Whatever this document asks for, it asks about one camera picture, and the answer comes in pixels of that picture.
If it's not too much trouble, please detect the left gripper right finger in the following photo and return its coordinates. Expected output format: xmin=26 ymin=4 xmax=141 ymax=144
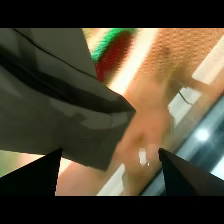
xmin=158 ymin=148 xmax=224 ymax=197

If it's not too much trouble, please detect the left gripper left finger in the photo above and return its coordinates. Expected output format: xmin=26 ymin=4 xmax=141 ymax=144
xmin=0 ymin=148 xmax=63 ymax=197

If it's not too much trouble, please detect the brown garment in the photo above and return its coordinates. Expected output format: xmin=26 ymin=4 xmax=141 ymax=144
xmin=0 ymin=28 xmax=137 ymax=172

